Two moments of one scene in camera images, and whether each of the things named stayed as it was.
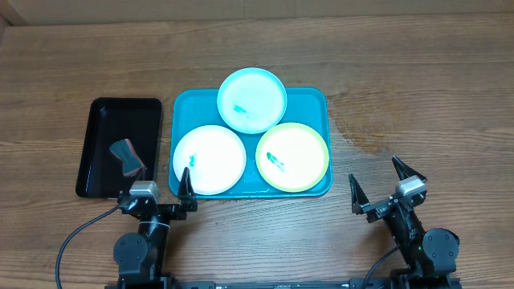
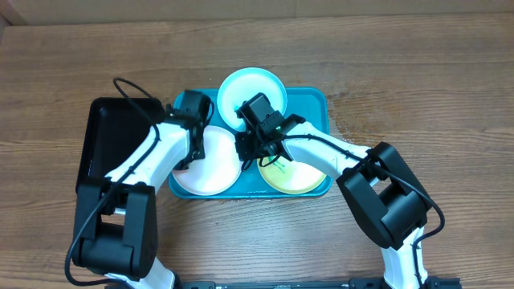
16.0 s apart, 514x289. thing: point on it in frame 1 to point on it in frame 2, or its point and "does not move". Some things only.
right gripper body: [374, 210] to [250, 148]
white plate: [214, 157] does not move
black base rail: [391, 283] does not move
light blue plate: [251, 100] does not move
